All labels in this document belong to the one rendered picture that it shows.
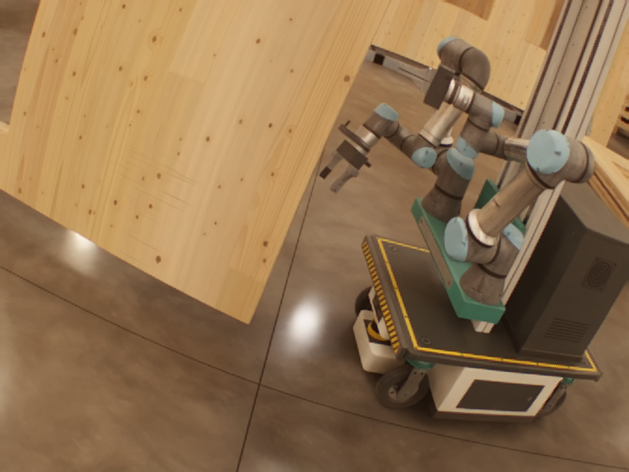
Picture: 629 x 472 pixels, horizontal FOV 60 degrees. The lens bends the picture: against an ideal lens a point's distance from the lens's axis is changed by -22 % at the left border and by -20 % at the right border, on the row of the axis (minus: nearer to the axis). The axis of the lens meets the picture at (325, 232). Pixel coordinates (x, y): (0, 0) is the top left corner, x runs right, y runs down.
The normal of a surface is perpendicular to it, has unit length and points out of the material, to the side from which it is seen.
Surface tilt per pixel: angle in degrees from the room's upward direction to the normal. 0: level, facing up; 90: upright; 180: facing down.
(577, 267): 90
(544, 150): 83
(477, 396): 90
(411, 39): 90
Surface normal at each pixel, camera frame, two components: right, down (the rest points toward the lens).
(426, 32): -0.07, 0.44
